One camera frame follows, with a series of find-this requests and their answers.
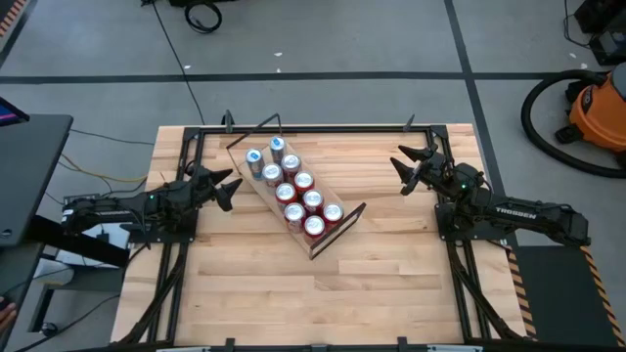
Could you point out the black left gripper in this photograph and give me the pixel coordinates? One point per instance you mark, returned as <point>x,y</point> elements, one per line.
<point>195,193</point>

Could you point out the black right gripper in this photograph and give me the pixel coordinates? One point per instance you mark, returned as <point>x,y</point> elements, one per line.
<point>437,171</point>

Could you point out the slim blue silver can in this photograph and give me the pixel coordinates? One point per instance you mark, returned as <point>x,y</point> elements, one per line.
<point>277,143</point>
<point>254,157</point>

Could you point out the silver Diet Coke can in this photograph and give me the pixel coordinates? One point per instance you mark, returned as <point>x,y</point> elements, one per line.
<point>291,162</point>
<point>272,172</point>

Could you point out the red Coke Zero can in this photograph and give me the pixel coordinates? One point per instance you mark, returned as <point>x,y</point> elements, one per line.
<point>314,225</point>
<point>333,211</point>

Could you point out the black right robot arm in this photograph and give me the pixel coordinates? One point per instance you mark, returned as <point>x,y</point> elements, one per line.
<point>518,212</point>

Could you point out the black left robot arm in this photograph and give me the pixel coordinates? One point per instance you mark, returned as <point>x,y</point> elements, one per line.
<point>112,212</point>

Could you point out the white box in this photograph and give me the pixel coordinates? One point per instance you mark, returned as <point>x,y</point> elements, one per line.
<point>115,235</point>

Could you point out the orange shop vacuum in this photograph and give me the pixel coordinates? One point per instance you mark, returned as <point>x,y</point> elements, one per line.
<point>526,115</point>
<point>599,112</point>

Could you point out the black side desk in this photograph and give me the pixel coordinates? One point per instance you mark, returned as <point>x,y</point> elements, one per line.
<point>29,171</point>

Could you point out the black mat with hazard stripes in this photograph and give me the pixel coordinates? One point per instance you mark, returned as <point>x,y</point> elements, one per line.
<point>562,293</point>

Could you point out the dark screen with pink glow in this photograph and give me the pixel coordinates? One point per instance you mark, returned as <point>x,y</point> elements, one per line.
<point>10,115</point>

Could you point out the black equipment case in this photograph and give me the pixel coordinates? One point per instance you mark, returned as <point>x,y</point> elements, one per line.
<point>609,44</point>

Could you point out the person's hand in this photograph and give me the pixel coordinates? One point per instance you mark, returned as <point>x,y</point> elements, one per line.
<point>5,315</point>

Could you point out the wooden shelf with black frame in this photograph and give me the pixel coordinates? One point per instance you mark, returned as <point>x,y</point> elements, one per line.
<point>328,194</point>

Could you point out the black aluminium table frame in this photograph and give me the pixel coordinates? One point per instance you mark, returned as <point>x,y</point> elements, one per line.
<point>313,129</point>

